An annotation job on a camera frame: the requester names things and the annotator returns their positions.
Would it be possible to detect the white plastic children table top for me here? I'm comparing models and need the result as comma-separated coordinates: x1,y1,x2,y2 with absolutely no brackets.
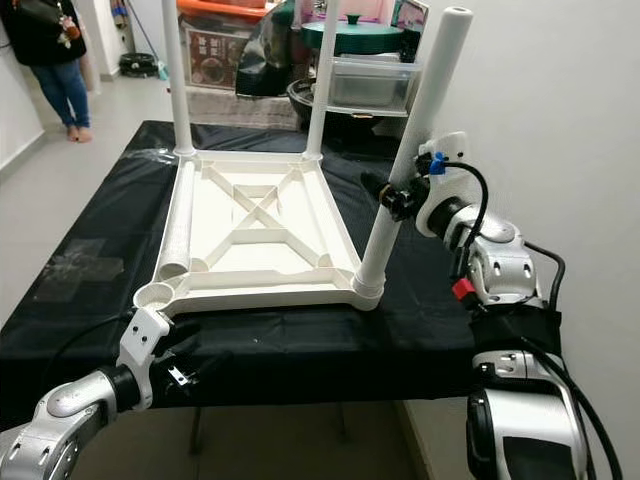
133,152,387,314

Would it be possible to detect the clear plastic storage box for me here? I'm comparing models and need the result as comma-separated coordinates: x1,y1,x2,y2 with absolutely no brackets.
320,52,422,114

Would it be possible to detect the black tablecloth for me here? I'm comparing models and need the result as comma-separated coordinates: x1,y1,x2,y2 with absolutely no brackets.
0,122,563,433

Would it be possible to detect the black wok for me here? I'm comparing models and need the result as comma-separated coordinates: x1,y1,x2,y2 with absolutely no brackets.
287,78,407,127

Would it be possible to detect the colourful printed carton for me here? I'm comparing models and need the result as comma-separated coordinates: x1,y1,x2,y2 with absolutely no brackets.
390,0,432,62

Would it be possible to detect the beige cloth-covered bench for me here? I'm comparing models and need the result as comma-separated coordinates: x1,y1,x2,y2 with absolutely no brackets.
180,85,302,130

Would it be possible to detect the black shiny bag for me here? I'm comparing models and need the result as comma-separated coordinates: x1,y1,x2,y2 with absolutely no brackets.
237,5,312,100

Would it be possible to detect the clear tape strip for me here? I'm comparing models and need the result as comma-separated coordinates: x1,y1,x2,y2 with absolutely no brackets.
130,147,182,167

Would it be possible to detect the clear storage box orange lid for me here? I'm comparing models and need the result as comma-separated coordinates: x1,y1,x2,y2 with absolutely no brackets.
175,0,277,92

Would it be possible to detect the person in black apron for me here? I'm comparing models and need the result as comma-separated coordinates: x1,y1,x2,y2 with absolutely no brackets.
5,0,97,145

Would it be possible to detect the mop with green head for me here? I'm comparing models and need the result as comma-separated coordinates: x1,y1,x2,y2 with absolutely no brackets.
125,0,167,82

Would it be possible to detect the black crossbody bag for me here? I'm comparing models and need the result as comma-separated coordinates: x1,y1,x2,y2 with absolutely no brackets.
24,0,87,47

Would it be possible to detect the silver robot leg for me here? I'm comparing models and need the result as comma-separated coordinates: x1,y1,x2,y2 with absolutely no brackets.
465,308,623,480

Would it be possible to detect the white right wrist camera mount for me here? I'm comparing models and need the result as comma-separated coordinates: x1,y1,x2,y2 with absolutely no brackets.
415,130,470,237

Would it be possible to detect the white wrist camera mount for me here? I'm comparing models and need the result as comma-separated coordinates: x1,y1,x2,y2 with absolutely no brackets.
117,305,174,414
415,130,470,237

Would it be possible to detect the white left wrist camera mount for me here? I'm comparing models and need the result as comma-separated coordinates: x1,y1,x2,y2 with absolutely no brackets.
117,305,174,414

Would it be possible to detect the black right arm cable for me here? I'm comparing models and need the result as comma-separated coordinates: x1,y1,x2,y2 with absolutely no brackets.
435,158,568,313

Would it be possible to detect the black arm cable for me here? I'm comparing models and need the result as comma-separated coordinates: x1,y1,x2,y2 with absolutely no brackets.
435,158,568,313
45,315,132,377

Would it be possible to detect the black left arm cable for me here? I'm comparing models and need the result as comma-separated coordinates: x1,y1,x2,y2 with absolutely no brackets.
45,315,132,377

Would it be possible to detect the black coiled hose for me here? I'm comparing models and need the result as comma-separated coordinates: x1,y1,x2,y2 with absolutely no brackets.
117,52,159,80

